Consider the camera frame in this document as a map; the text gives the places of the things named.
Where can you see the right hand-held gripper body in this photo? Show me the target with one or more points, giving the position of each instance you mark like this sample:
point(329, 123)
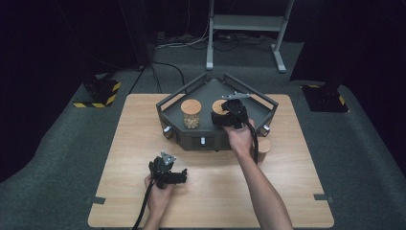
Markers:
point(237, 113)

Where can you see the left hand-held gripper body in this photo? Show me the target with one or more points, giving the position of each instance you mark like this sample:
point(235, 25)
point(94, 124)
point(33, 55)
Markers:
point(160, 171)

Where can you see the glass jar with dark contents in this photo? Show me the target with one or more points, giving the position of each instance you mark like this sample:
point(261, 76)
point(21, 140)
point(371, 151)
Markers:
point(217, 106)

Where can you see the dark grey corner storage rack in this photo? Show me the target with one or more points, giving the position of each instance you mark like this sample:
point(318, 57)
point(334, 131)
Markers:
point(207, 92)

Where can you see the glass jar with pale nuts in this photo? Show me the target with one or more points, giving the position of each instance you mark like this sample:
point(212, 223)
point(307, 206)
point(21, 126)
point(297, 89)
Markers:
point(191, 115)

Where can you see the glass jar with reddish contents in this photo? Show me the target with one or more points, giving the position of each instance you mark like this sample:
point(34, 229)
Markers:
point(265, 148)

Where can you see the person's right hand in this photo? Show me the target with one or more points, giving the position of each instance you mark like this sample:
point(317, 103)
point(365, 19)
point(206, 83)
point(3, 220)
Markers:
point(241, 139)

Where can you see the person's left hand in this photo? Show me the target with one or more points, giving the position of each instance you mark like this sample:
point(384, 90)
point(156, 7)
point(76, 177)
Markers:
point(159, 199)

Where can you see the dark drawer with silver knob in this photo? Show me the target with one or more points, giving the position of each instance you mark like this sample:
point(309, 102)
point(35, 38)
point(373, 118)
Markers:
point(202, 141)
point(266, 129)
point(167, 130)

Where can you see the grey tape strip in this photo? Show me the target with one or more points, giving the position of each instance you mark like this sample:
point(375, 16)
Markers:
point(324, 198)
point(95, 200)

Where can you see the black base with hazard stripes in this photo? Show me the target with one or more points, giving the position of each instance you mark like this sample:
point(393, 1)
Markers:
point(325, 97)
point(99, 92)

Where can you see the white metal stand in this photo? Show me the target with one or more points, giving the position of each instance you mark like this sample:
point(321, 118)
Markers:
point(245, 24)

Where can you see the dark curtain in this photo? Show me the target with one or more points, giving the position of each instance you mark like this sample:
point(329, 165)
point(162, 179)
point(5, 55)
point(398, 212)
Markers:
point(357, 38)
point(48, 48)

